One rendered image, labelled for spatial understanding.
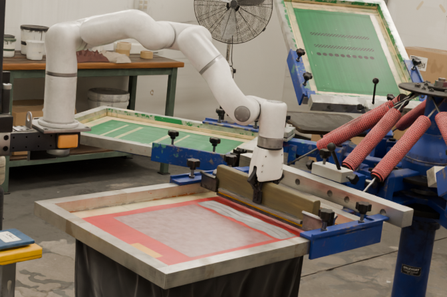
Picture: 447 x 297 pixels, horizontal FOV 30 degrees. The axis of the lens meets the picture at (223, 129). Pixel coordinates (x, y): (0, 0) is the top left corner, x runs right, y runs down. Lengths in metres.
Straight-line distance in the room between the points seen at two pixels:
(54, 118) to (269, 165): 0.67
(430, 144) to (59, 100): 1.32
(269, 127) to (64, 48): 0.66
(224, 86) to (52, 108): 0.55
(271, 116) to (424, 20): 4.78
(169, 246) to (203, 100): 5.28
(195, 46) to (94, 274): 0.70
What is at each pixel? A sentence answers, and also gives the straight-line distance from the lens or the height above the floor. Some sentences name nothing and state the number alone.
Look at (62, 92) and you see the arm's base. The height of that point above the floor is 1.24.
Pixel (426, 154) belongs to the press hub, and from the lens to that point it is 3.05.
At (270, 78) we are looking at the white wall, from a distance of 7.94.
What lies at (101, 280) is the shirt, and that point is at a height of 0.82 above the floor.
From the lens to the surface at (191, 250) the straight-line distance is 2.16.
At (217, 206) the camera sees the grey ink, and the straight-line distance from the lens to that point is 2.52.
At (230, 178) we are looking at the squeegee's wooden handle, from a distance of 2.56.
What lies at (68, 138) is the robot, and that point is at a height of 1.11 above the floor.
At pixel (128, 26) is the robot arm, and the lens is 2.46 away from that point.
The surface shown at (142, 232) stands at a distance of 2.25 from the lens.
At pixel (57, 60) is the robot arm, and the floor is 1.34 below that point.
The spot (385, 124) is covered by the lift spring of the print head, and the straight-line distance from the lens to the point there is 2.94.
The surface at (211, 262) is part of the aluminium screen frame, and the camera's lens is 1.99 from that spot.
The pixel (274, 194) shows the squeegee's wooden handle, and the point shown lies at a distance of 2.43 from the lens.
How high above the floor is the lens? 1.70
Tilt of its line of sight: 12 degrees down
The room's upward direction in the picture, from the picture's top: 6 degrees clockwise
